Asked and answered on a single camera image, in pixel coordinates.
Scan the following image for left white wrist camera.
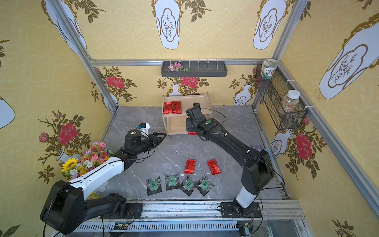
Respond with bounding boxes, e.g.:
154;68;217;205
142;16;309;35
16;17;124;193
136;123;150;136

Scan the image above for black wire wall basket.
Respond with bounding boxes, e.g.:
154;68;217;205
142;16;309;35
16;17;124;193
258;69;308;130

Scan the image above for right small circuit board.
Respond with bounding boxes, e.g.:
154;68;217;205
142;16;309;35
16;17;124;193
237;223;252;237

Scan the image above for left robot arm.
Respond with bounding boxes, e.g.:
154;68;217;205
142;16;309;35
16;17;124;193
40;129;166;235

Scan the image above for green tea bag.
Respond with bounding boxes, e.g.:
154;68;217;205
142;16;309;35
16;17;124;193
180;175;196;197
147;176;162;196
165;173;180;191
195;175;215;197

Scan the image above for small pink flowers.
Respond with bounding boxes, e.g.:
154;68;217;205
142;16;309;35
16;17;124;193
167;62;189;72

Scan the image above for grey wall tray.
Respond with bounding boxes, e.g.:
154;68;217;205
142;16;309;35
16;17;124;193
161;60;228;78

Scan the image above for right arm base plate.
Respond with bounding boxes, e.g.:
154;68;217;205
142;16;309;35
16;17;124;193
220;201;262;218

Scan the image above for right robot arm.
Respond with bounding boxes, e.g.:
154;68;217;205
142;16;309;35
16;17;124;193
186;103;275;209

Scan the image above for left small circuit board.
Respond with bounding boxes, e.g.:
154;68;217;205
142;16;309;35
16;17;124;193
113;222;129;231

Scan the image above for clear jar white lid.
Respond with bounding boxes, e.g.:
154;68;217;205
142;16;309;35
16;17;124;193
279;90;301;116

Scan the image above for wooden two-tier shelf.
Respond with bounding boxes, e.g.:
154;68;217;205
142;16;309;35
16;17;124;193
162;93;213;135

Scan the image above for colourful flower bouquet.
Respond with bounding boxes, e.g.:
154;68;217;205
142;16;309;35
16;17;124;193
60;142;112;200

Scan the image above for small circuit board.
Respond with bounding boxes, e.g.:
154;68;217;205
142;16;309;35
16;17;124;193
237;223;252;237
113;222;129;231

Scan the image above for white patterned jar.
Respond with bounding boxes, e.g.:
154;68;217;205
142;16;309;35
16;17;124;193
261;59;279;79

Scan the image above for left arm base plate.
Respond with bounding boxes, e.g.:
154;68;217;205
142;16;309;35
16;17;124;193
113;202;143;220

